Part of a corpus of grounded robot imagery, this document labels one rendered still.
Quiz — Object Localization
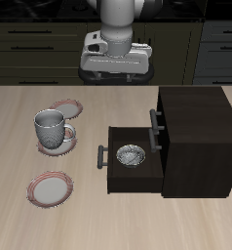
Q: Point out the black kitchen countertop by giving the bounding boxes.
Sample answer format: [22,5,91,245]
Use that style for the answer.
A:
[0,0,232,23]

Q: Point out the dark olive kitchen cupboards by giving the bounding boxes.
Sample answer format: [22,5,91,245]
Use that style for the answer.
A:
[0,20,204,87]

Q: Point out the small fluted silver bowl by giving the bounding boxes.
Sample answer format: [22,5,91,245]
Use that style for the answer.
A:
[115,144,147,169]

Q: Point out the dark wooden drawer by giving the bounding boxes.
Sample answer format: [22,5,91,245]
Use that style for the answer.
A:
[106,125,165,195]

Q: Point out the white plate with red rim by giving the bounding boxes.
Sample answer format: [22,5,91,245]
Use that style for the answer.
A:
[25,171,75,210]
[36,127,79,157]
[48,99,84,120]

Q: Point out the flat black base plate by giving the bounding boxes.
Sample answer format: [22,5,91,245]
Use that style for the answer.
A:
[77,62,155,87]

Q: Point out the dark grey kitchen cupboards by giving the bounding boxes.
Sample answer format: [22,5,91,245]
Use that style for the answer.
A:
[191,19,232,87]

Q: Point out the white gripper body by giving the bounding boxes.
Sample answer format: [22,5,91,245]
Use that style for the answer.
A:
[80,43,153,75]

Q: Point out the dark wooden cabinet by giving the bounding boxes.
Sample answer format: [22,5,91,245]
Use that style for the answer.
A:
[156,85,232,199]

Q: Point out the grey drawer handle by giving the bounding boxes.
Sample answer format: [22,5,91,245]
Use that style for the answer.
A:
[148,108,167,136]
[97,145,109,170]
[148,128,163,153]

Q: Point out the grey textured mug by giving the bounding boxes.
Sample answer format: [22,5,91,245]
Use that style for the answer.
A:
[33,108,77,150]

